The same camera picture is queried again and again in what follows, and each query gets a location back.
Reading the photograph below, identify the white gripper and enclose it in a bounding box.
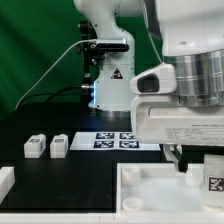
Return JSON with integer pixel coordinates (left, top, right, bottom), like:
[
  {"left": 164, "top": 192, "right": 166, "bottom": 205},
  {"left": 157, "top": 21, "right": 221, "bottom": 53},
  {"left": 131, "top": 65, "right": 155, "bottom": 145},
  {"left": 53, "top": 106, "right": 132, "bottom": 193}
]
[{"left": 131, "top": 95, "right": 224, "bottom": 173}]

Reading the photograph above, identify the white square table top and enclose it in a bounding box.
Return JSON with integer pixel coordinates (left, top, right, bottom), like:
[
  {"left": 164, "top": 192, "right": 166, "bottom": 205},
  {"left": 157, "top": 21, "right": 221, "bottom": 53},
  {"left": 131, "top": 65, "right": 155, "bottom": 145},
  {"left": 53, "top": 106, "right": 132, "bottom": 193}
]
[{"left": 116, "top": 163, "right": 224, "bottom": 213}]

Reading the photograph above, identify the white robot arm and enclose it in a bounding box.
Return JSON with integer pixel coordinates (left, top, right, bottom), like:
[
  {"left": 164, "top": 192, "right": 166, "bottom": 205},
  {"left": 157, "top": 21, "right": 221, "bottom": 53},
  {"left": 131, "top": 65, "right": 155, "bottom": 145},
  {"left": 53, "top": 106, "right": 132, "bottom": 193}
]
[{"left": 73, "top": 0, "right": 224, "bottom": 163}]

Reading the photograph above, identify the white marker sheet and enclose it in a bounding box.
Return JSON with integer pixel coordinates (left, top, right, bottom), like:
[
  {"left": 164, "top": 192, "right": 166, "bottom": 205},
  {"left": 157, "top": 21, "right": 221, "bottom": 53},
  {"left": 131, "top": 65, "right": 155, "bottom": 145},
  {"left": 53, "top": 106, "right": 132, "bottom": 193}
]
[{"left": 70, "top": 132, "right": 160, "bottom": 151}]

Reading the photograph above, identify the white left obstacle block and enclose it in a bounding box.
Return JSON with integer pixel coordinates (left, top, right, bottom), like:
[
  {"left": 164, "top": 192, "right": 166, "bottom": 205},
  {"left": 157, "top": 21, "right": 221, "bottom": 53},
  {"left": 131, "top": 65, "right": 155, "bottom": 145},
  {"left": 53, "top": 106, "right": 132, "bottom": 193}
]
[{"left": 0, "top": 167, "right": 15, "bottom": 204}]

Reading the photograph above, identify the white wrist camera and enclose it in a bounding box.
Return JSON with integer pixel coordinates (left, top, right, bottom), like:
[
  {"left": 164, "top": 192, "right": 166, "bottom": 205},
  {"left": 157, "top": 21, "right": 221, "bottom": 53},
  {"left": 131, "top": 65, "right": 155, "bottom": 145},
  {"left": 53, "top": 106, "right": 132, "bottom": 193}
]
[{"left": 130, "top": 63, "right": 177, "bottom": 95}]

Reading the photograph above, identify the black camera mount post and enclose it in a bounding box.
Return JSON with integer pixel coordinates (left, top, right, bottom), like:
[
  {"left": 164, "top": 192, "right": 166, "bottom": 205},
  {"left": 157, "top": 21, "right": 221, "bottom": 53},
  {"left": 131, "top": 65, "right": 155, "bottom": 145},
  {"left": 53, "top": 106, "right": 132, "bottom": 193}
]
[{"left": 77, "top": 20, "right": 106, "bottom": 104}]

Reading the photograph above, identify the black cable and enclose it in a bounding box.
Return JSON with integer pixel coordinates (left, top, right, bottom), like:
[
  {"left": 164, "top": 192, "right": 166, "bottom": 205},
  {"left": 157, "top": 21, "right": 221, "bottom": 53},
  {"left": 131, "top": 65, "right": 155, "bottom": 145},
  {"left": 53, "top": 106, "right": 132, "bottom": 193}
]
[{"left": 19, "top": 86, "right": 84, "bottom": 107}]

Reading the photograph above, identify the white cable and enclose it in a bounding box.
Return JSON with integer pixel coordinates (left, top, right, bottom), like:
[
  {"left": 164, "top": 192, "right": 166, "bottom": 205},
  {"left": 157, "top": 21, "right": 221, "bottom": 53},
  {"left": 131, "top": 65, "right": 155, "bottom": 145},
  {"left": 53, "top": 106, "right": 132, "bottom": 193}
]
[{"left": 14, "top": 39, "right": 101, "bottom": 110}]

